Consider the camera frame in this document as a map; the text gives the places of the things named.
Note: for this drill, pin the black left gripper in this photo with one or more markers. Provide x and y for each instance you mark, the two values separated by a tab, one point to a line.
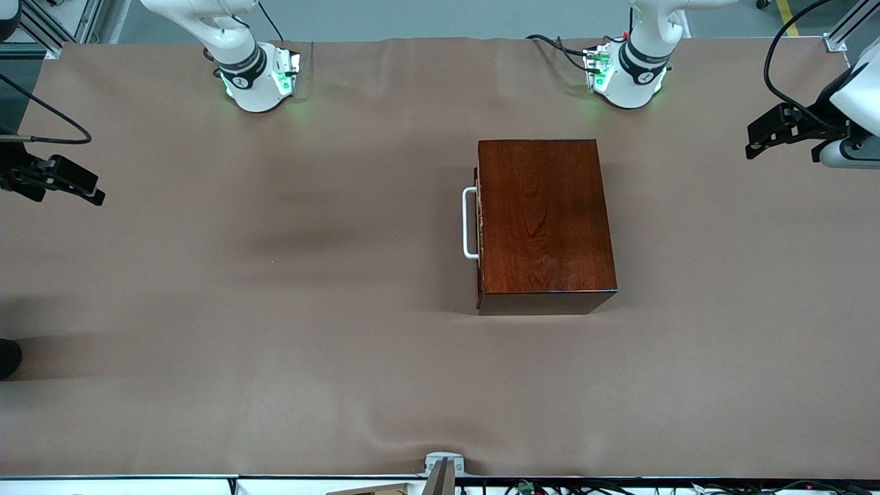
822	118

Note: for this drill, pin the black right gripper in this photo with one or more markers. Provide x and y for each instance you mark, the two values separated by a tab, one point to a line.
15	171

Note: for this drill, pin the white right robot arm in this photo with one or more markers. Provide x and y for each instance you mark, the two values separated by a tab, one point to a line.
247	75

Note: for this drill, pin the aluminium corner profile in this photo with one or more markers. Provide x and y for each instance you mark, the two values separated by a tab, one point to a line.
842	34

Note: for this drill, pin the black round object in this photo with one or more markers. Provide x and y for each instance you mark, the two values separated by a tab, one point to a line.
8	359

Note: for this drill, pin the dark red wooden cabinet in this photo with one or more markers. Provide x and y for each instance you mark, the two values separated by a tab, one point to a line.
543	220

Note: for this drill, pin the brown table cloth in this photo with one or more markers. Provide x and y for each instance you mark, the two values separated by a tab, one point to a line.
275	309

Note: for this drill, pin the green terminal connector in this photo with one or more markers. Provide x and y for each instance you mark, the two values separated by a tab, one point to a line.
526	487

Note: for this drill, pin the aluminium frame profiles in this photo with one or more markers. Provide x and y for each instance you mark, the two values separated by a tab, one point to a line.
86	17

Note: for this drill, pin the grey metal post bracket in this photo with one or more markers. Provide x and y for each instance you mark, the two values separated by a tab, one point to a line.
440	474

